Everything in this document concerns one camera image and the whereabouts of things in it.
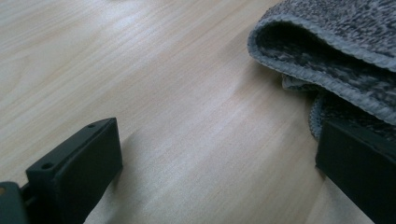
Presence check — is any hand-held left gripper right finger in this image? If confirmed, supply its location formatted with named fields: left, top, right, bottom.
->
left=315, top=120, right=396, bottom=224

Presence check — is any grey terry cloth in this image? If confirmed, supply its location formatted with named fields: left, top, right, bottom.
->
left=247, top=0, right=396, bottom=141

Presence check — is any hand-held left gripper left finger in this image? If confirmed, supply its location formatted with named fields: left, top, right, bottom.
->
left=25, top=117, right=123, bottom=224

